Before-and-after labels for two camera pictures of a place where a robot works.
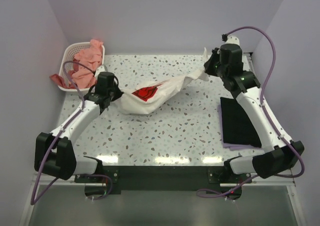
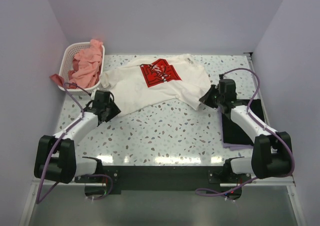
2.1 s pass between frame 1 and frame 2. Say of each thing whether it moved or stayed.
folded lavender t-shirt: stayed
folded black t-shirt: stayed
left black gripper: moved
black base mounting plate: stayed
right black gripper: moved
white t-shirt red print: moved
